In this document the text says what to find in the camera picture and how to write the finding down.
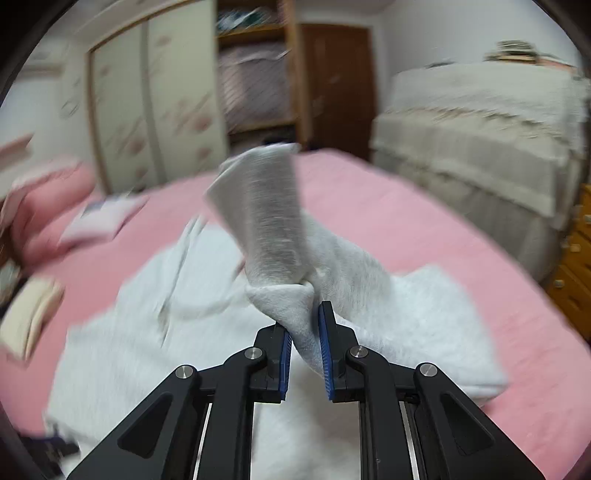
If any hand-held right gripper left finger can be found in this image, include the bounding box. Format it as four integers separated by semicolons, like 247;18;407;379
65;323;294;480

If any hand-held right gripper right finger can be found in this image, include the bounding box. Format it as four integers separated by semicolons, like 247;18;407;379
318;301;548;480

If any grey sweatshirt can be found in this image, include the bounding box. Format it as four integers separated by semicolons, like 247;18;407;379
44;143;511;480

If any pink fleece blanket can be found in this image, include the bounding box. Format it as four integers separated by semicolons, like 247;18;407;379
0;148;591;480

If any small printed pillow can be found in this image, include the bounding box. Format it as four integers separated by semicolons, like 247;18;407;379
59;194;149;246

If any cream folded cloth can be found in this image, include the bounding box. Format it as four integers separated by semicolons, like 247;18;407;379
0;277;65;361

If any beige furniture cover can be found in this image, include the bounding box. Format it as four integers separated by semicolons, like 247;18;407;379
369;60;588;283

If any wooden drawer cabinet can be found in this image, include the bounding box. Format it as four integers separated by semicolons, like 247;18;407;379
547;182;591;347

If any brown wooden door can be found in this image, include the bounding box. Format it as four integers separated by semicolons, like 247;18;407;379
300;23;376;161

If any folded pink bedding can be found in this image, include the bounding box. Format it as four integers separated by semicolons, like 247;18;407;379
218;41;296;127

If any pink pillow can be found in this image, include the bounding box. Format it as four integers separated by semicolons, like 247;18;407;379
8;161;99;271

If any wardrobe with floral sliding doors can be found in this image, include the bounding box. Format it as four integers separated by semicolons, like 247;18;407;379
87;0;306;195

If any stack of things on cover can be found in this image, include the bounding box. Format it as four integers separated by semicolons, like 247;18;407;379
484;40;542;64

